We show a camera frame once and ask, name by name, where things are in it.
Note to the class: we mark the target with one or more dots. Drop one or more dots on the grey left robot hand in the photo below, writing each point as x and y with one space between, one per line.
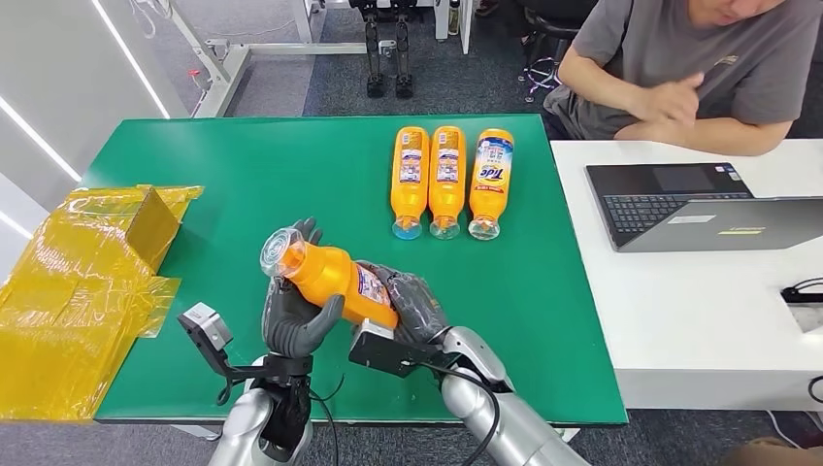
292 325

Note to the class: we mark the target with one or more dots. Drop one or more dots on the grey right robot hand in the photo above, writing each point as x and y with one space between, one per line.
414 305

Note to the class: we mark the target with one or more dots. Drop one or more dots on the orange Tide detergent bottle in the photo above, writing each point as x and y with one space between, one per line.
409 193
490 193
447 193
328 276

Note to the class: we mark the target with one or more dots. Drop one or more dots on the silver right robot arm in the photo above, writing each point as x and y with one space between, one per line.
514 424

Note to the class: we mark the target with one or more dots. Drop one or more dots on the person's left forearm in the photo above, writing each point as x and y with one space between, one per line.
720 136

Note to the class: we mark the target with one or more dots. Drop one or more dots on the green table mat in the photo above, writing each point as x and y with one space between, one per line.
289 180

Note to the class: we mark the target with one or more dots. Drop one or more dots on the white table foot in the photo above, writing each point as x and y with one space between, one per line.
569 434

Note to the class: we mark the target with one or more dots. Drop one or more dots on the yellow tape-wrapped cardboard box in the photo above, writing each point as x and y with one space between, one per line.
64 309

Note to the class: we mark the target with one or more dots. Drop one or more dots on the black robot legs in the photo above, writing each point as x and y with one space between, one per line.
388 45

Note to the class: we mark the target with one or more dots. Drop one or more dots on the white desk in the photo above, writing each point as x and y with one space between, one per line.
701 321

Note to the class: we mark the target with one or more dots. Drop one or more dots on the black office chair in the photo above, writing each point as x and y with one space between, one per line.
550 38

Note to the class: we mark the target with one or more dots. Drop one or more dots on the dark grey laptop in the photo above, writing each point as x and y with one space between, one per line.
707 222

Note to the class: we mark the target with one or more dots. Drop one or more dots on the person's right hand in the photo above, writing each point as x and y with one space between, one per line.
672 99

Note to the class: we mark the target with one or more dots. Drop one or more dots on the person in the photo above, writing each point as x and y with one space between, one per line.
681 51

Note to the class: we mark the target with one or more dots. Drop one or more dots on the brown object on floor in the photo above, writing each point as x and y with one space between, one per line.
771 453

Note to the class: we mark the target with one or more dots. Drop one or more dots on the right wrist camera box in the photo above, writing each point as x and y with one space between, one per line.
386 354

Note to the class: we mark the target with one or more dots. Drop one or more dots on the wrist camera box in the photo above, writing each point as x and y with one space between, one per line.
386 354
206 328

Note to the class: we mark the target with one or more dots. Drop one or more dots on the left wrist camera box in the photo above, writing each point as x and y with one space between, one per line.
206 328

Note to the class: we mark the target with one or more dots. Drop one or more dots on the white metal frame stand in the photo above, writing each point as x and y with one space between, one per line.
225 58

